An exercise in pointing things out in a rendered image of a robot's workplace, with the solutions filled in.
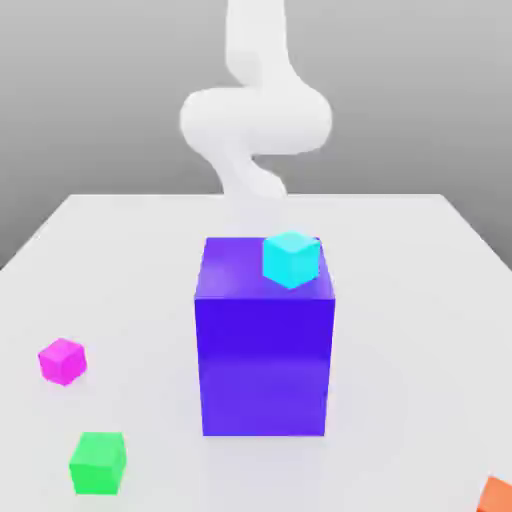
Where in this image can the small magenta cube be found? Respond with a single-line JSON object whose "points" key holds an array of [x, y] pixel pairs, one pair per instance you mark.
{"points": [[62, 362]]}

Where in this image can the small orange cube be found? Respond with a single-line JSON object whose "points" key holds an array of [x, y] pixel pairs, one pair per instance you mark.
{"points": [[498, 496]]}

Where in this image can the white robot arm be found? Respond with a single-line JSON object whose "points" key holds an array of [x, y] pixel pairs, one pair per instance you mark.
{"points": [[256, 116]]}

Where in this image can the small cyan cube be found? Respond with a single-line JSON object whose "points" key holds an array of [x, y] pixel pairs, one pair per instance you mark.
{"points": [[290, 260]]}

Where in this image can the large purple box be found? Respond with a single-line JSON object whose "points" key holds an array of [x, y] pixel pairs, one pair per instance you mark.
{"points": [[264, 360]]}

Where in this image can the small green cube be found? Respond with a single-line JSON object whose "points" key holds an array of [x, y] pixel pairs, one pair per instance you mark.
{"points": [[98, 464]]}

